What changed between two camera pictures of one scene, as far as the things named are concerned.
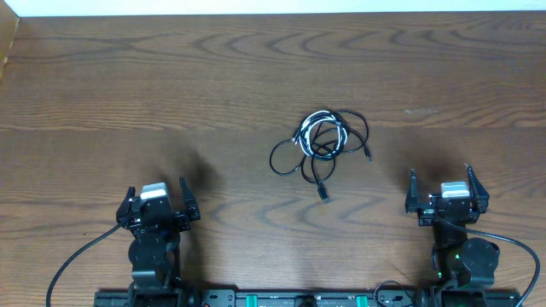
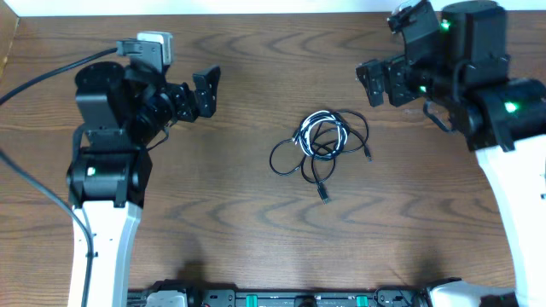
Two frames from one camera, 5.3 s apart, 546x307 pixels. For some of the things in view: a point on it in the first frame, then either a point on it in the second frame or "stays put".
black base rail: [403, 298] stays put
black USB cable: [272, 152] stays put
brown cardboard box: [8, 28] stays put
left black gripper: [184, 222] → [190, 109]
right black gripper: [479, 199] → [395, 71]
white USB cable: [302, 136] stays put
